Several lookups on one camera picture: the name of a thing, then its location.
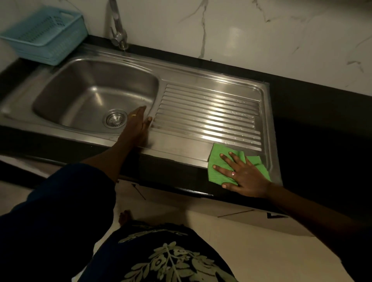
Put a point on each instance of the person's left thumb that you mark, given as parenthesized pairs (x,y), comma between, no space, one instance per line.
(148,122)

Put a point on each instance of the person's right thumb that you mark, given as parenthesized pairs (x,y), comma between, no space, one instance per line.
(228,186)

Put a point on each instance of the person's right little finger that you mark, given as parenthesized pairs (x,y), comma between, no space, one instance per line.
(250,162)

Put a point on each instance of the dark blue sleeve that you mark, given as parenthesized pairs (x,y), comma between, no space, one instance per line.
(55,220)

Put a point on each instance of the person's right hand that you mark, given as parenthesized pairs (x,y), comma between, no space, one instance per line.
(248,177)

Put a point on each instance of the round metal drain strainer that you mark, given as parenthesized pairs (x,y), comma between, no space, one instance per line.
(114,118)

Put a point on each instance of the person's right middle finger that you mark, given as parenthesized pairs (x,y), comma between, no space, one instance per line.
(229,162)

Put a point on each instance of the chrome sink faucet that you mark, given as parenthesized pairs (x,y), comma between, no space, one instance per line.
(117,32)

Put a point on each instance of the white base cabinet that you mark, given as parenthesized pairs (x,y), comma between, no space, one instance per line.
(186,200)

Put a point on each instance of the person's right forearm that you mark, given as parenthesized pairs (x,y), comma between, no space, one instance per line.
(314,216)

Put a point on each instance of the green cleaning cloth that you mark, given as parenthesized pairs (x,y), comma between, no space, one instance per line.
(216,171)

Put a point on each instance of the person's left hand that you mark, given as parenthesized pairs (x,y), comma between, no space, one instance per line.
(134,130)

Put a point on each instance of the person's bare foot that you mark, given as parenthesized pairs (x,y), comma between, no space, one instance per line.
(125,218)

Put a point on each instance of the light blue plastic basket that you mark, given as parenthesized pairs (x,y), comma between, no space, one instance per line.
(55,43)

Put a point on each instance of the dark floral print garment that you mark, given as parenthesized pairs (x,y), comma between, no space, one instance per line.
(165,255)

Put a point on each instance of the person's left forearm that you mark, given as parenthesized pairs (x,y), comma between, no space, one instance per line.
(116,158)

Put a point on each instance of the stainless steel sink with drainboard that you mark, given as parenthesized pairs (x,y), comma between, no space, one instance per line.
(200,110)

